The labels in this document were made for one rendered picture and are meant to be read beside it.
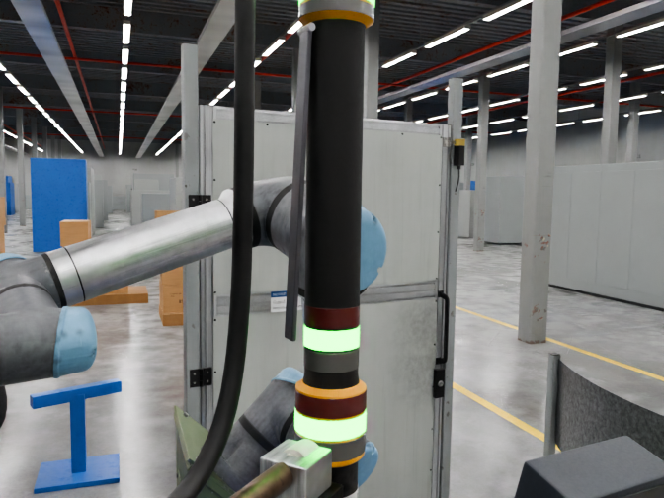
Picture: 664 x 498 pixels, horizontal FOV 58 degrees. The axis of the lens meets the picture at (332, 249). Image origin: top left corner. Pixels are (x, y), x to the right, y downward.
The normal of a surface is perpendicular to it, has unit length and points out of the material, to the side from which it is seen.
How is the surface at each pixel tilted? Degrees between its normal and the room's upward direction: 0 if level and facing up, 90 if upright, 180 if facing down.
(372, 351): 91
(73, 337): 73
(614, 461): 15
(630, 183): 90
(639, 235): 90
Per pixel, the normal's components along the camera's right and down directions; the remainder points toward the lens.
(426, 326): 0.46, 0.09
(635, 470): 0.13, -0.94
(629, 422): -0.97, 0.01
